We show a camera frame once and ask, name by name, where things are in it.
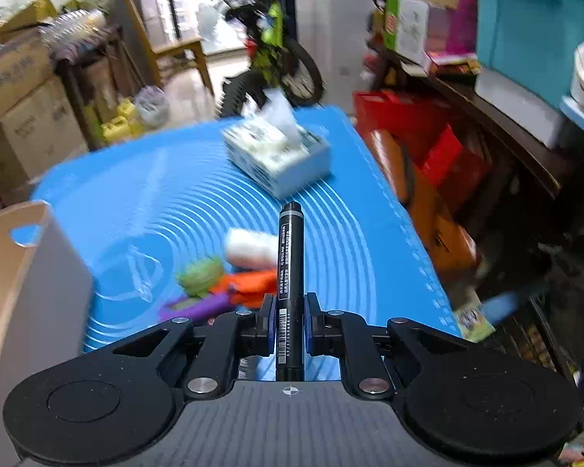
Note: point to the teal plastic storage bin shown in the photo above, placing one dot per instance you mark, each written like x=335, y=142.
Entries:
x=525, y=24

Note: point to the colourful printed packet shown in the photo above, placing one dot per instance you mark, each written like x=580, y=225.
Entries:
x=474, y=323

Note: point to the wooden chair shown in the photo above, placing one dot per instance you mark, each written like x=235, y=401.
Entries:
x=175, y=48

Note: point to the beige plastic bin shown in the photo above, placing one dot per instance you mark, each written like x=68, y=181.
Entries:
x=39, y=311

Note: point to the green and white carton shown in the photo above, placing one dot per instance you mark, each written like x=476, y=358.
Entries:
x=409, y=29

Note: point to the small white bottle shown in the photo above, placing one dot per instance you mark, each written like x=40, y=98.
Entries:
x=248, y=249

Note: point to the translucent plastic bag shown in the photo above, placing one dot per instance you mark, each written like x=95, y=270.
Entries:
x=152, y=106

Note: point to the purple and orange toy knife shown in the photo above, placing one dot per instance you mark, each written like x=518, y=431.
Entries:
x=246, y=289

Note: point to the white tissue pack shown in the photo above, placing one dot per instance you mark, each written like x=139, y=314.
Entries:
x=282, y=160

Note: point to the black marker pen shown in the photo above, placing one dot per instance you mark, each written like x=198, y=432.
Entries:
x=290, y=262

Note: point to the large taped cardboard box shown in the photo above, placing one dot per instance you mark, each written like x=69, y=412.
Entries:
x=39, y=136

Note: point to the blue silicone mat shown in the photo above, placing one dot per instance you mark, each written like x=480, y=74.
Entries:
x=175, y=180

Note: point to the yellow detergent bottle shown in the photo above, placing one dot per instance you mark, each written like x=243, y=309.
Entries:
x=114, y=130
x=126, y=111

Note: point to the pack of water bottles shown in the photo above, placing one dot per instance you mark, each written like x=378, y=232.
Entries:
x=73, y=27

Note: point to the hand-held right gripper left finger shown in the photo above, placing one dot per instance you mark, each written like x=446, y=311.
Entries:
x=270, y=323

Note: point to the pink box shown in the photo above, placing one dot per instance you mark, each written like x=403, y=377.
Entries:
x=460, y=19

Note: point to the red gift bag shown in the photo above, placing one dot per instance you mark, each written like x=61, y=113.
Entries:
x=394, y=112

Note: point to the dark wooden shelf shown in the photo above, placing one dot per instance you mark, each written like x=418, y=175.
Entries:
x=491, y=121

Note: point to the orange cardboard box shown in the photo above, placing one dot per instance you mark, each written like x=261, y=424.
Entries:
x=438, y=224

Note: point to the green plastic toy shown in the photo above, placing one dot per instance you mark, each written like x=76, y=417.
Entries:
x=200, y=276

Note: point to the white appliance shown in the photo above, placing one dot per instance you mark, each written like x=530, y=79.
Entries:
x=331, y=24

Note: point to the flat cardboard box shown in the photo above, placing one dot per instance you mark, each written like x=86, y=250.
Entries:
x=9, y=73

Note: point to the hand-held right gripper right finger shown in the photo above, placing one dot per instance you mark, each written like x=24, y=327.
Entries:
x=309, y=323

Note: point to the black and green bicycle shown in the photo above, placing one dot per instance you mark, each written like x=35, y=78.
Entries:
x=272, y=34

